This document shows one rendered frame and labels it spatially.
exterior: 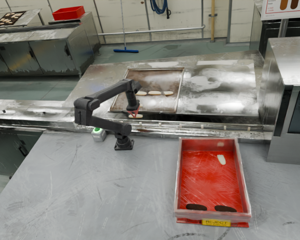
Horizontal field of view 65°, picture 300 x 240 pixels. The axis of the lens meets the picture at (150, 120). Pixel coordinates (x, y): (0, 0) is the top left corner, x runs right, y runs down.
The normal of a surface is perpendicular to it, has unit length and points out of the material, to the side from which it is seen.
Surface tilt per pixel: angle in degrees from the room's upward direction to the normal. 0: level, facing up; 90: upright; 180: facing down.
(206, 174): 0
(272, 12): 90
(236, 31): 90
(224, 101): 10
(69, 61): 90
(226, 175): 0
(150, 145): 0
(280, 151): 90
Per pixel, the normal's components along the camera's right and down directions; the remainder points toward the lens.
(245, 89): -0.19, -0.65
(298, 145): -0.24, 0.63
